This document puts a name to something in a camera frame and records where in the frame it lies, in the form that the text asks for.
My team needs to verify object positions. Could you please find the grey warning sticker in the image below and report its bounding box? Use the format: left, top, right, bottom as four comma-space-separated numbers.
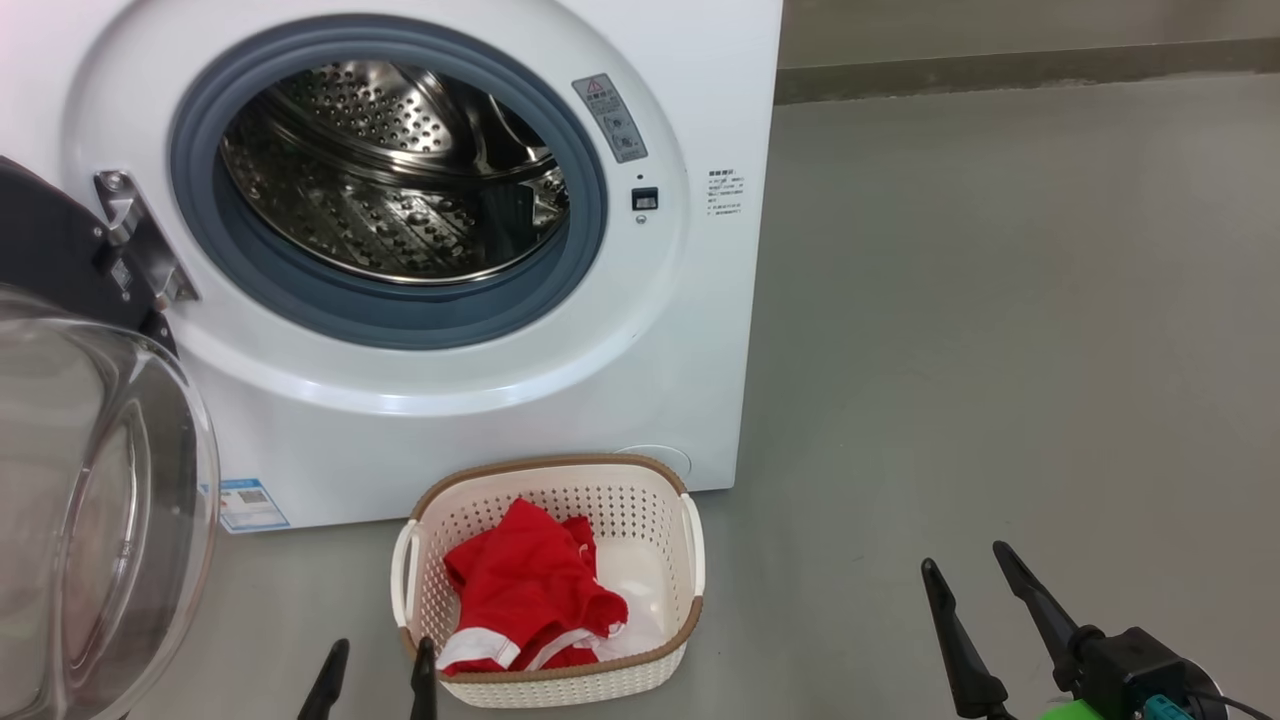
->
572, 73, 649, 164

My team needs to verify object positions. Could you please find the steel perforated drum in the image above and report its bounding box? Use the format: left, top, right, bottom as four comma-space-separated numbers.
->
218, 60, 571, 286

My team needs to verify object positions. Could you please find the round white filter cover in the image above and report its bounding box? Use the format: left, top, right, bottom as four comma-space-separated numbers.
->
615, 444, 693, 479

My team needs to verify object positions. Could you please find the grey rubber door gasket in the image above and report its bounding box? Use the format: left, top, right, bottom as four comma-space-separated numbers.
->
168, 15, 609, 351

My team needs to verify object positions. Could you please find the black glass washing machine door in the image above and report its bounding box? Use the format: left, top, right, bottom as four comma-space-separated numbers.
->
0, 155, 222, 720

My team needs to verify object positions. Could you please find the cream perforated laundry basket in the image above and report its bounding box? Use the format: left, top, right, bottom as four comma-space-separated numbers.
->
390, 453, 707, 709

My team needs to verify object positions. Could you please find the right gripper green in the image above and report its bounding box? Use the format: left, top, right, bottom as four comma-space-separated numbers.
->
921, 541, 1101, 720

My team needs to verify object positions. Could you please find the small printed text sticker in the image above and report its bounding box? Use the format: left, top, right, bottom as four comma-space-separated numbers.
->
706, 168, 745, 217

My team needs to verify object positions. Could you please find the red white garment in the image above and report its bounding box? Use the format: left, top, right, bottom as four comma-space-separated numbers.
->
436, 497, 631, 677

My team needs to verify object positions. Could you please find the dark grey skirting board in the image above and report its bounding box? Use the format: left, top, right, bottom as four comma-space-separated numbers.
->
775, 38, 1280, 106

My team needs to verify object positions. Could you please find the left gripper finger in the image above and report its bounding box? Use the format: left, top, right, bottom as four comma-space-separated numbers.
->
409, 636, 438, 720
296, 639, 351, 720

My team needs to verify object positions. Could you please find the blue energy label sticker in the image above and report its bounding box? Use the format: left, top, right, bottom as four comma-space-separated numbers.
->
215, 478, 291, 534

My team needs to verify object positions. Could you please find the white washing machine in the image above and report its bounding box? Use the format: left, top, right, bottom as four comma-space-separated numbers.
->
0, 0, 785, 534

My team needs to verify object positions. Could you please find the metal door hinge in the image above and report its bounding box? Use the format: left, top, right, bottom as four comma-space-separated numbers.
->
93, 170, 199, 309

